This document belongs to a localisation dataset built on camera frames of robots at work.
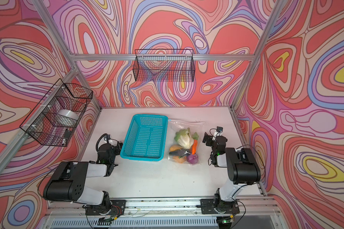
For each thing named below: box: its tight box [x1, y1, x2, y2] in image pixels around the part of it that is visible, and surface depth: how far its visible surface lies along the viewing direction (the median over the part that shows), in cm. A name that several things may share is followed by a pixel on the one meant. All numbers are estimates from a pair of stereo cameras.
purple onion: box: [186, 153, 199, 165], surface depth 84 cm
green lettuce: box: [174, 127, 194, 149], surface depth 88 cm
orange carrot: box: [191, 131, 199, 156], surface depth 88 cm
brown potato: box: [169, 144, 183, 153], surface depth 92 cm
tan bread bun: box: [172, 156, 187, 164], surface depth 86 cm
